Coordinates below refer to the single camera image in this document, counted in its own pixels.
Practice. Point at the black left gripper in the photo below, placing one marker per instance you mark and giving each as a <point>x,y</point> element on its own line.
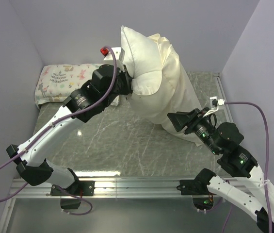
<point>127,78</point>

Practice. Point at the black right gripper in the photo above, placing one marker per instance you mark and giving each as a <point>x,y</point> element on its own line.
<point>178,119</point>

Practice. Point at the cream satin pillowcase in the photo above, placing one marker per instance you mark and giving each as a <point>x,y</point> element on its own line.
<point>175,94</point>

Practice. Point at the white pillow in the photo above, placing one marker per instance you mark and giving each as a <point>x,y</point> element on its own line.
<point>143,61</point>

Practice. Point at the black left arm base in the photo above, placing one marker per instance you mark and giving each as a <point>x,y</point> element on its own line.
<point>70,198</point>

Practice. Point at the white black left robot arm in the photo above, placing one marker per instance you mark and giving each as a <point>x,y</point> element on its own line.
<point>79,107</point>

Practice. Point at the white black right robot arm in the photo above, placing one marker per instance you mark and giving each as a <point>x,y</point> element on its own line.
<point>225,140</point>

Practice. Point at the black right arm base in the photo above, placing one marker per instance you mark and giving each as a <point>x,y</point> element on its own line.
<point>203,199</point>

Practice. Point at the animal print patterned pillow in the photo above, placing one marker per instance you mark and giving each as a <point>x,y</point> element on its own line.
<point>57,82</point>

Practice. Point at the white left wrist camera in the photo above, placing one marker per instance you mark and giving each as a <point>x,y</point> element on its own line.
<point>118,56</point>

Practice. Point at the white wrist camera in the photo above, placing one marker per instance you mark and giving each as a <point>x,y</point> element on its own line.
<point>118,56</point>
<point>216,104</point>

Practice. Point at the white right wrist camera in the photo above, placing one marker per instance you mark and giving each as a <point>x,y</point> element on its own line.
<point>216,104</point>

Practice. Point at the aluminium right side rail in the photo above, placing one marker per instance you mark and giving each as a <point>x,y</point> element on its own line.
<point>222,96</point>

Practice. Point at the aluminium front mounting rail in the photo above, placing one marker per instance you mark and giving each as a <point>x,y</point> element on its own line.
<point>110,187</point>

